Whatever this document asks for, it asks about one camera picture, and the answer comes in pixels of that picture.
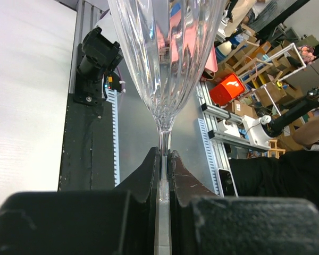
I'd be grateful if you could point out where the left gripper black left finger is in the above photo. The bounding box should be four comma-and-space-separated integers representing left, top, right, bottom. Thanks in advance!
0, 147, 160, 254

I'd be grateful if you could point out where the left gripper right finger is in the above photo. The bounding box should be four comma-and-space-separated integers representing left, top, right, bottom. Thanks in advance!
168, 151, 319, 254

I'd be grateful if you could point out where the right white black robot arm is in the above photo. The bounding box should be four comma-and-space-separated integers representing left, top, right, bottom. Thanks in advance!
74, 27, 123, 106

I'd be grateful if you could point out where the white phone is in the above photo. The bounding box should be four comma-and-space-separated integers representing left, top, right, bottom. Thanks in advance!
216, 168, 238, 197

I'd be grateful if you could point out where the person in black shirt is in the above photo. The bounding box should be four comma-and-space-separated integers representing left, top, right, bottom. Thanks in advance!
229, 119, 319, 203

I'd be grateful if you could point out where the orange box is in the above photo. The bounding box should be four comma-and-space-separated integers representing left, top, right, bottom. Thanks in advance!
209, 73, 245, 106

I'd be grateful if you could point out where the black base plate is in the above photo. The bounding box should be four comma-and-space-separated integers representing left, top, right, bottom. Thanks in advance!
57, 45, 115, 192

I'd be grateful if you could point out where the aluminium frame rail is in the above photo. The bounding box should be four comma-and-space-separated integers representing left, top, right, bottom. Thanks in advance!
196, 82, 270, 197

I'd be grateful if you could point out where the slotted cable duct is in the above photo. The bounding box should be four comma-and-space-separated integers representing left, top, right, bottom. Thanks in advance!
105, 89, 120, 186

